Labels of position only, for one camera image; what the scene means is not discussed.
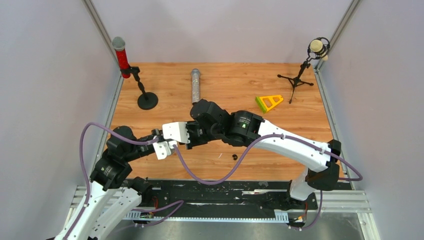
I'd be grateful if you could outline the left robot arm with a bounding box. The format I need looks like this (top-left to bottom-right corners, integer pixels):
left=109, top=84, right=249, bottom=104
left=55, top=126, right=162, bottom=240

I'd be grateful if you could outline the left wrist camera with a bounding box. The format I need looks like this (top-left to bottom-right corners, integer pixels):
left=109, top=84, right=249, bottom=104
left=153, top=140, right=178, bottom=160

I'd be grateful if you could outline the silver glitter microphone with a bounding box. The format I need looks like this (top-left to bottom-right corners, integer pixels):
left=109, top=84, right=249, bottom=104
left=191, top=68, right=201, bottom=105

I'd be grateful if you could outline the slotted cable duct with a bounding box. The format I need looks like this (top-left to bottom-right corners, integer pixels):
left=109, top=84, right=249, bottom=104
left=120, top=208, right=290, bottom=223

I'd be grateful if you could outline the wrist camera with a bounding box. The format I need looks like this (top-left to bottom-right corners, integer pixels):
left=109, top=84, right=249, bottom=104
left=153, top=140, right=178, bottom=160
left=162, top=121, right=191, bottom=144

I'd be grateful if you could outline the yellow triangular plastic piece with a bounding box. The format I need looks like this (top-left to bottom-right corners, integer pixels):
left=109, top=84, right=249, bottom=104
left=255, top=95, right=284, bottom=114

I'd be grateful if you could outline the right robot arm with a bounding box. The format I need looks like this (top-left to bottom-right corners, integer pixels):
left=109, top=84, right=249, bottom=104
left=180, top=99, right=341, bottom=209

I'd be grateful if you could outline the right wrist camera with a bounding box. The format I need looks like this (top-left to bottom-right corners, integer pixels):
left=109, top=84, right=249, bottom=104
left=162, top=121, right=191, bottom=144

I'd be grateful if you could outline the black tripod mic stand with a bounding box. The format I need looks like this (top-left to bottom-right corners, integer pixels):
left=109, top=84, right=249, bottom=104
left=277, top=36, right=331, bottom=104

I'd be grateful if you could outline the red glitter microphone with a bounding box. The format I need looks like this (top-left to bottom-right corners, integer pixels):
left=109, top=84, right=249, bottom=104
left=111, top=36, right=131, bottom=79

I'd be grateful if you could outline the beige condenser microphone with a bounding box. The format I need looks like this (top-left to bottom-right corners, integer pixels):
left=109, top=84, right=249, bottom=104
left=309, top=39, right=330, bottom=61

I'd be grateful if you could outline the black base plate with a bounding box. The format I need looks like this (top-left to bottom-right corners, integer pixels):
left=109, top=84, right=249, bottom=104
left=140, top=179, right=318, bottom=219

